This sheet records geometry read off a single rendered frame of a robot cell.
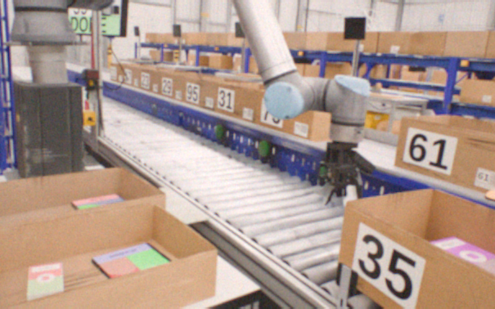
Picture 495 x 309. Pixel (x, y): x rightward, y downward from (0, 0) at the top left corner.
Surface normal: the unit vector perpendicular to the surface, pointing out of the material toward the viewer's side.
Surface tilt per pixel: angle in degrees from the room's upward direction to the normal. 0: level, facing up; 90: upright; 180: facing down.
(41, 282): 0
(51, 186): 89
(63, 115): 90
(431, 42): 90
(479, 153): 91
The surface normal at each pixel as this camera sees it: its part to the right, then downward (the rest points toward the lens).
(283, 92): -0.42, 0.32
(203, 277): 0.62, 0.24
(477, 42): -0.81, 0.08
